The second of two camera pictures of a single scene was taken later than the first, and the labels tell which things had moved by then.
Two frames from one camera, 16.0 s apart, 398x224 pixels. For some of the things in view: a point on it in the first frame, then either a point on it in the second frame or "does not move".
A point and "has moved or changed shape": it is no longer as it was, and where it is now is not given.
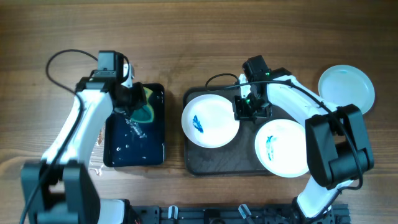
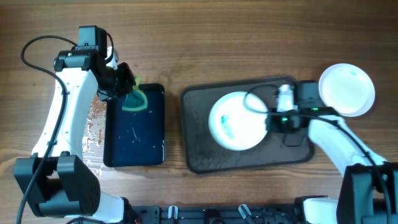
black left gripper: [140, 98] to [128, 81]
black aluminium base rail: [236, 214] does not move
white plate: [209, 121] has moved or changed shape
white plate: [344, 84] does not move
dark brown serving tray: [238, 158] to [203, 154]
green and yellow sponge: [145, 114] has moved or changed shape
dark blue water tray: [129, 144] does not move
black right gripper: [240, 112] to [271, 124]
